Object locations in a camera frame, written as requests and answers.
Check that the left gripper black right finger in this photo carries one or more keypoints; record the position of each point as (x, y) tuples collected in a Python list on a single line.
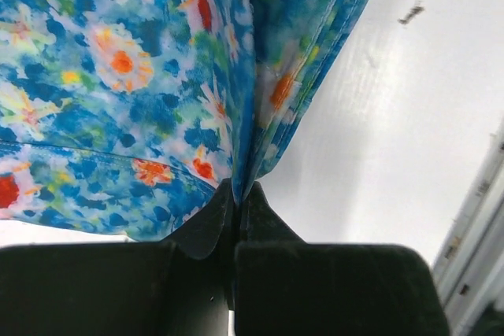
[(285, 286)]

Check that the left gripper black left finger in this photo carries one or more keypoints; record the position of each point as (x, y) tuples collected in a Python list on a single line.
[(170, 287)]

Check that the blue floral skirt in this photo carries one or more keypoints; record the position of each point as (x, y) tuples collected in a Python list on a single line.
[(123, 117)]

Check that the aluminium rail frame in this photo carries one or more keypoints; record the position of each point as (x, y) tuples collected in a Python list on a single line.
[(468, 271)]

